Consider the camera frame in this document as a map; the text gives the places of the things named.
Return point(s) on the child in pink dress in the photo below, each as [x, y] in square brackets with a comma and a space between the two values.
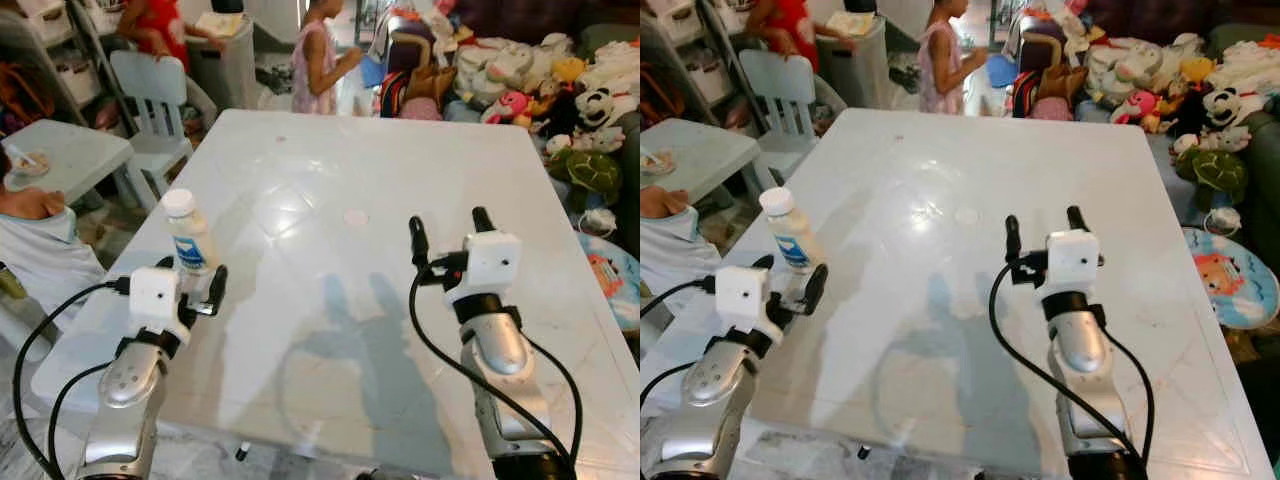
[945, 65]
[315, 65]

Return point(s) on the large white plush toy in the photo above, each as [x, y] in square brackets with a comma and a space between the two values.
[1130, 68]
[500, 68]

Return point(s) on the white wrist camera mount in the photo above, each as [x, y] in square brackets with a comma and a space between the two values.
[155, 295]
[1072, 260]
[742, 295]
[492, 262]

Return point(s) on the small grey plastic table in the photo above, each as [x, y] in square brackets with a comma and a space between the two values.
[700, 150]
[70, 155]

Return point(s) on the white shelving rack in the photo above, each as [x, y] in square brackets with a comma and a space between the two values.
[690, 60]
[60, 60]

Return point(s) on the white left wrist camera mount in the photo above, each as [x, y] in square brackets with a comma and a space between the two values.
[155, 295]
[742, 295]

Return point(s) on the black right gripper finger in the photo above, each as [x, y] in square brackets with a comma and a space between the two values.
[418, 240]
[1013, 238]
[483, 220]
[1077, 218]

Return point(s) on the black white plush toy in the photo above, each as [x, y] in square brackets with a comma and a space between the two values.
[598, 108]
[1225, 108]

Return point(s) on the small blue bag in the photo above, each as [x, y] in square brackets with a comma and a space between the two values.
[372, 72]
[1000, 72]

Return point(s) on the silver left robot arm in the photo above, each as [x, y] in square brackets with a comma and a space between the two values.
[130, 400]
[710, 400]

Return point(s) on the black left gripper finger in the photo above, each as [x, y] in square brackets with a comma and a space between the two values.
[217, 288]
[763, 262]
[817, 288]
[165, 262]

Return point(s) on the person in grey shirt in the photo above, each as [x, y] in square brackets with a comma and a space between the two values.
[40, 255]
[665, 255]

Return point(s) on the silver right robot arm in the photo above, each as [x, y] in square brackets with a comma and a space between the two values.
[505, 370]
[1085, 370]

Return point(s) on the brown bag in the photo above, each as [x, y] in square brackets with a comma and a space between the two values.
[1060, 82]
[430, 82]

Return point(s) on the white capped drink bottle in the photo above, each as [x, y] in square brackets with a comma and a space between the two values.
[188, 240]
[790, 240]

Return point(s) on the pink plush toy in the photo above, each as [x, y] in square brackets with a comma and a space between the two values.
[508, 105]
[1135, 108]

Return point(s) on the light blue child chair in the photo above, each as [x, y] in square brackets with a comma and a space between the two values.
[150, 95]
[785, 95]

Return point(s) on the small white plate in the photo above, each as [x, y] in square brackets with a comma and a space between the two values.
[658, 163]
[27, 165]

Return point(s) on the grey cabinet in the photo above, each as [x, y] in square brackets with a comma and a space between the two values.
[855, 70]
[225, 70]

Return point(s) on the round blue cartoon cushion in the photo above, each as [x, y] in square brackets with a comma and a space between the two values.
[1225, 280]
[610, 280]

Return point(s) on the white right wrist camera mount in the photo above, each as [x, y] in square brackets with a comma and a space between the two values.
[1072, 260]
[492, 262]

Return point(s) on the person in red dress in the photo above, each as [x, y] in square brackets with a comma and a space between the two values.
[150, 25]
[790, 25]

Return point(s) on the dark green sofa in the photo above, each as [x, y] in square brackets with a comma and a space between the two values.
[628, 180]
[1262, 180]

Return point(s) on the small white round object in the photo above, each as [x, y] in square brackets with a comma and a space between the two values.
[1222, 220]
[598, 220]

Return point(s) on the green turtle plush toy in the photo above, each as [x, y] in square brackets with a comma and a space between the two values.
[1212, 172]
[585, 172]

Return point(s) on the yellow plush toy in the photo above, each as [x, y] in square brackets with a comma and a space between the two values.
[1197, 70]
[567, 70]

